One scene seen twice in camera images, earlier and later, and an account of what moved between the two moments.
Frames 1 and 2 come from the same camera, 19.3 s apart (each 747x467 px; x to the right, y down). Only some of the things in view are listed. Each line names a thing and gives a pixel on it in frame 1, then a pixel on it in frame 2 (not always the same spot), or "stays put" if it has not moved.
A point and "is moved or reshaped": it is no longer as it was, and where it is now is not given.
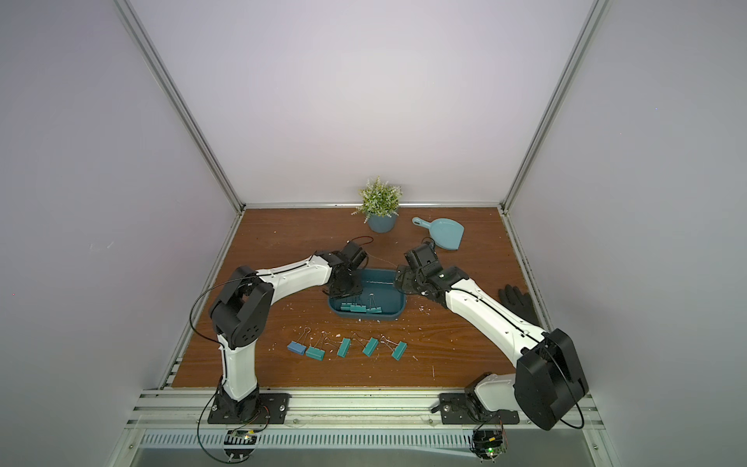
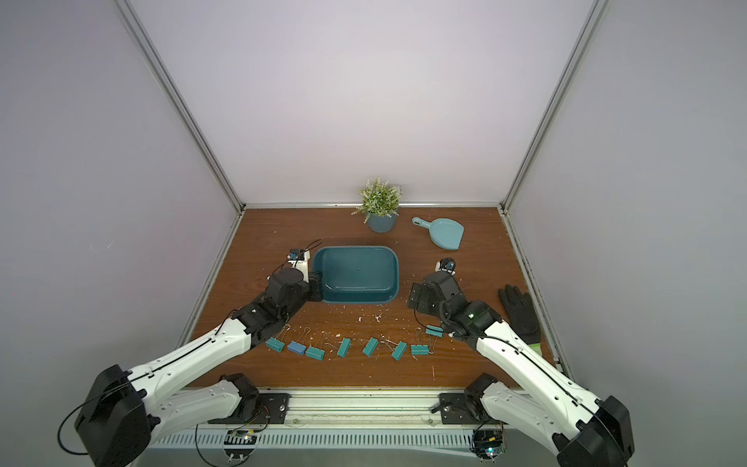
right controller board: x=487 y=445 stays put
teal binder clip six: x=373 y=308 → x=419 y=349
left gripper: x=339 y=294 → x=315 y=284
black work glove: x=519 y=303 stays put
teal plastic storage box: x=379 y=282 is moved or reshaped
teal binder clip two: x=343 y=347 stays put
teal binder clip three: x=370 y=349 stays put
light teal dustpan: x=446 y=233 stays put
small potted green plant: x=379 y=205 stays put
